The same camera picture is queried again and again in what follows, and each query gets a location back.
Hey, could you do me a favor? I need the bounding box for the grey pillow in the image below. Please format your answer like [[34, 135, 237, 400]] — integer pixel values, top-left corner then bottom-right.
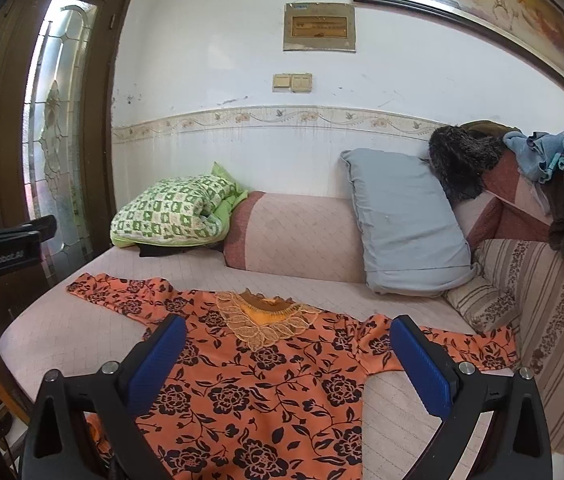
[[340, 148, 476, 297]]

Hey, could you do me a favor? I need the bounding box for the orange black floral blouse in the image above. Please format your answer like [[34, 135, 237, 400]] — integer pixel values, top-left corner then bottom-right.
[[65, 272, 520, 480]]

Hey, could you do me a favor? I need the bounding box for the green white patterned folded blanket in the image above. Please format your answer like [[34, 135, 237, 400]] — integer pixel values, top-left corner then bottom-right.
[[110, 164, 248, 248]]

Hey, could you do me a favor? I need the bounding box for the black furry garment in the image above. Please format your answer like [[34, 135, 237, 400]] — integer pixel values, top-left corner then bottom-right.
[[428, 120, 518, 206]]

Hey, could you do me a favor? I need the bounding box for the striped floral cushion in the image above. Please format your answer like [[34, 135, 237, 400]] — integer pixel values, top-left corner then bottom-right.
[[444, 238, 564, 454]]

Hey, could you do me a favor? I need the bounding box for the gold framed wall plaque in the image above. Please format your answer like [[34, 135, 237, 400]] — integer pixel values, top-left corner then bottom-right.
[[283, 2, 357, 52]]

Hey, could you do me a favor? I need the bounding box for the blue teal cloth pile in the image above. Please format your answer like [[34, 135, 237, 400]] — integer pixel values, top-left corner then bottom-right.
[[503, 131, 564, 183]]

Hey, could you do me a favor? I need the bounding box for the red pink quilted sofa back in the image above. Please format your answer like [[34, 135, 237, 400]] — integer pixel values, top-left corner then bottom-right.
[[453, 151, 553, 249]]

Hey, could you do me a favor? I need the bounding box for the beige wall switch plate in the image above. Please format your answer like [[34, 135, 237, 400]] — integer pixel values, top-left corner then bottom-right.
[[272, 73, 313, 93]]

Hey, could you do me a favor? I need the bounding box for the pink quilted bolster cushion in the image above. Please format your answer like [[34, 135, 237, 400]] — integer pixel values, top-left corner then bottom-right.
[[223, 192, 365, 284]]

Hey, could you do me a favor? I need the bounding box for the wooden door with glass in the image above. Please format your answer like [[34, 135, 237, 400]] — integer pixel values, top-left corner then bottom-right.
[[0, 0, 130, 323]]

